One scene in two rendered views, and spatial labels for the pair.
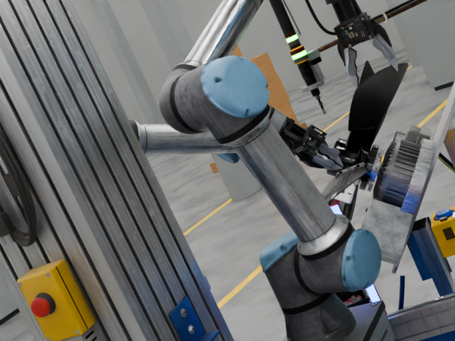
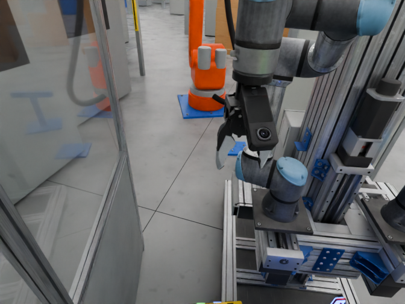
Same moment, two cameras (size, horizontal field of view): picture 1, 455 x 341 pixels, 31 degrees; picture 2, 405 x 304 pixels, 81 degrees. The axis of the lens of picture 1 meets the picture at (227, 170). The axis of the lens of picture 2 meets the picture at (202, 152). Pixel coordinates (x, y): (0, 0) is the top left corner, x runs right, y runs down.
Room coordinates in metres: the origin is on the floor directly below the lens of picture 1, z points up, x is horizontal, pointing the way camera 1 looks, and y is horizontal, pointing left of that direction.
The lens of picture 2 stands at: (2.13, -0.65, 1.80)
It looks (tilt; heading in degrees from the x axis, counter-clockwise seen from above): 35 degrees down; 154
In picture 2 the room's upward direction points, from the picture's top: 2 degrees clockwise
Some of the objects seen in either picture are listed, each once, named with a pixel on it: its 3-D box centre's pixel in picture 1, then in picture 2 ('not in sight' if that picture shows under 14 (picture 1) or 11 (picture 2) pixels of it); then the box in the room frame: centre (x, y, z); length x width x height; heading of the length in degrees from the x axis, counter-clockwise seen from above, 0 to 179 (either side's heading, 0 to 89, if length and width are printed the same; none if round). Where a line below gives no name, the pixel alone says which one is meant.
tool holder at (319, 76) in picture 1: (309, 71); not in sight; (2.37, -0.34, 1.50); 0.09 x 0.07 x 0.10; 105
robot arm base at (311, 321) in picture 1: (313, 314); (282, 199); (1.66, -0.04, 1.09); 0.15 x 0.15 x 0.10
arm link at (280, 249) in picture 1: (294, 266); (287, 177); (1.65, -0.04, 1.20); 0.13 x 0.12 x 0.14; 42
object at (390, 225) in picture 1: (383, 231); not in sight; (2.31, -0.34, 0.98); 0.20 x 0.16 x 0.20; 70
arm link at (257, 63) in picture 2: not in sight; (253, 59); (1.79, -0.39, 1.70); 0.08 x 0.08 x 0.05
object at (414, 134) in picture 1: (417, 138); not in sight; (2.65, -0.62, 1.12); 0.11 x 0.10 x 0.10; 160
